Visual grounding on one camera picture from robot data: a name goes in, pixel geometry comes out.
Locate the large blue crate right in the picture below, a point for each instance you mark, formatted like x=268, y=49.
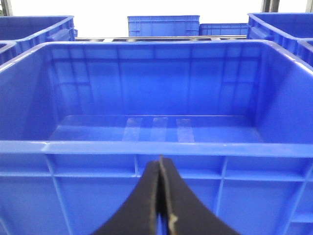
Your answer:
x=79, y=121

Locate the steel roller conveyor frame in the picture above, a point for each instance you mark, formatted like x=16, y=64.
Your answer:
x=163, y=38

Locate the far blue crate left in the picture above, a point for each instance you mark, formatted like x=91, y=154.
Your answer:
x=20, y=33

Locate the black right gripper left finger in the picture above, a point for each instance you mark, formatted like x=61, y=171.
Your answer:
x=138, y=214

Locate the distant blue crate low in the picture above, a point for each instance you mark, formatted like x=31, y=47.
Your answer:
x=220, y=29

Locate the distant blue crate tall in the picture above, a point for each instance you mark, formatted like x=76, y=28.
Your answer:
x=159, y=26

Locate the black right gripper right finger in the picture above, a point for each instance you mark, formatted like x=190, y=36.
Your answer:
x=185, y=213

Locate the far blue crate right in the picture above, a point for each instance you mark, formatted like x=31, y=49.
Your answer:
x=292, y=31

